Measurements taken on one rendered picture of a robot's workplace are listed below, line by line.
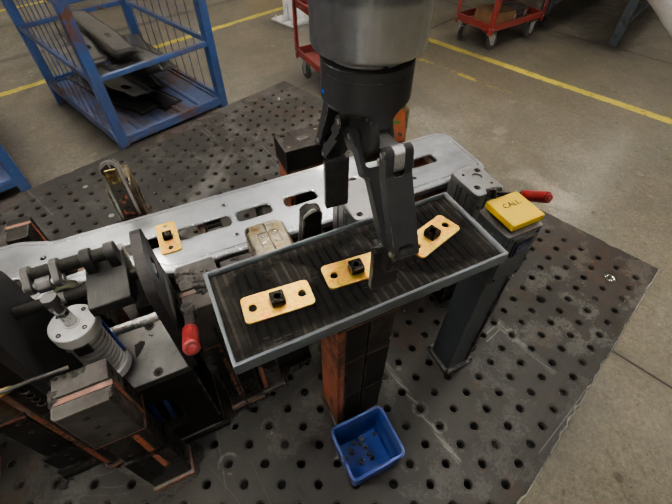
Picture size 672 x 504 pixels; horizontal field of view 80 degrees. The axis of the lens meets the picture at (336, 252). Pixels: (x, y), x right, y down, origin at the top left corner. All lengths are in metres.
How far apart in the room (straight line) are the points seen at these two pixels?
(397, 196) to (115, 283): 0.38
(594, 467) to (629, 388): 0.39
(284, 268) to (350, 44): 0.30
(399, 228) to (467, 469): 0.65
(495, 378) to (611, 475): 0.93
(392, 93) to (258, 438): 0.74
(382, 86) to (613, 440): 1.73
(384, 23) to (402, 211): 0.14
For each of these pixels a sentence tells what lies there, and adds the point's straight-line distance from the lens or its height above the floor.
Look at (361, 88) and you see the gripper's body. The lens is 0.32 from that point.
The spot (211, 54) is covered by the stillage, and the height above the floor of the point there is 0.48.
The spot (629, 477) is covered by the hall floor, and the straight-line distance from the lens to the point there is 1.89.
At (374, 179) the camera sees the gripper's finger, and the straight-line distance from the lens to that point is 0.35.
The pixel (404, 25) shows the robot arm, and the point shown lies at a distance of 0.30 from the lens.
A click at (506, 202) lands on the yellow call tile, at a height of 1.16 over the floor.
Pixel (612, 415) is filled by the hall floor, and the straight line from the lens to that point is 1.96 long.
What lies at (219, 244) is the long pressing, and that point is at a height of 1.00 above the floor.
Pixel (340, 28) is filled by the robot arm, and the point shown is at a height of 1.46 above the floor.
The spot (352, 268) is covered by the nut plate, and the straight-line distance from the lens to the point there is 0.49.
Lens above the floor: 1.55
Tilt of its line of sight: 48 degrees down
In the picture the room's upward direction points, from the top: straight up
